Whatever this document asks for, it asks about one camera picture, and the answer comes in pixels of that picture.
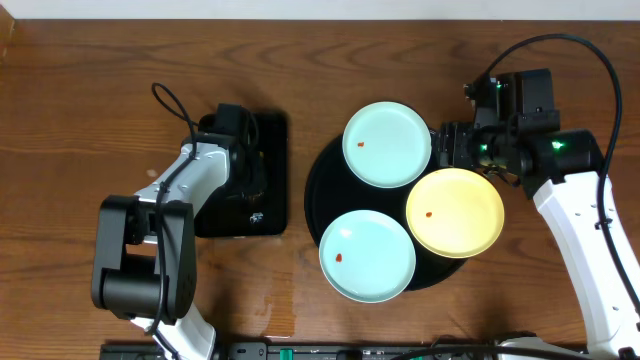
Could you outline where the yellow plate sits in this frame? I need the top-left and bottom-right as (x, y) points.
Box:
(405, 168), (505, 259)

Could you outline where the light blue plate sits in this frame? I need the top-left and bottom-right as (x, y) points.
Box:
(319, 210), (416, 304)
(342, 101), (432, 189)

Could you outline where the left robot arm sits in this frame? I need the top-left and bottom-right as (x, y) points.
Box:
(91, 104), (260, 359)

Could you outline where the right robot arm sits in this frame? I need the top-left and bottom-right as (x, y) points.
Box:
(435, 69), (639, 359)

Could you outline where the black rectangular tray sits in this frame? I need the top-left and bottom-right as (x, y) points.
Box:
(194, 112), (288, 238)

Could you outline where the black round tray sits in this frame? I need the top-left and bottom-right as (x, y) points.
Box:
(303, 102), (474, 292)

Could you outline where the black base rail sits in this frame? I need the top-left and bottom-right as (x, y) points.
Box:
(99, 340), (601, 360)

